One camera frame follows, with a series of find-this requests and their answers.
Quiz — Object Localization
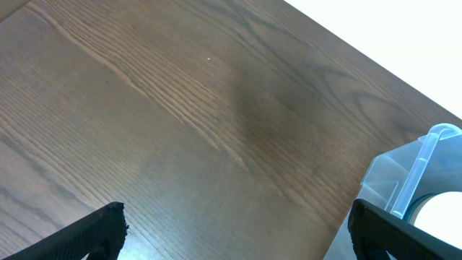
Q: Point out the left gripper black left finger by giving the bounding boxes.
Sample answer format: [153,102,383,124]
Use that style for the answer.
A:
[5,201,128,260]

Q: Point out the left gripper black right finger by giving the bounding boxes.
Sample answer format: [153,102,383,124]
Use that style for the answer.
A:
[348,199,461,260]

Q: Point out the cream beige bowl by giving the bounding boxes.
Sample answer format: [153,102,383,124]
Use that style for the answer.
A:
[410,191,462,249]

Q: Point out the clear plastic storage bin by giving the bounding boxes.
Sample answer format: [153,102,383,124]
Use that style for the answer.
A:
[325,123,461,259]

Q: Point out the blue bowl under beige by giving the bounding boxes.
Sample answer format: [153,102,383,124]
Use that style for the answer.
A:
[403,193,437,224]

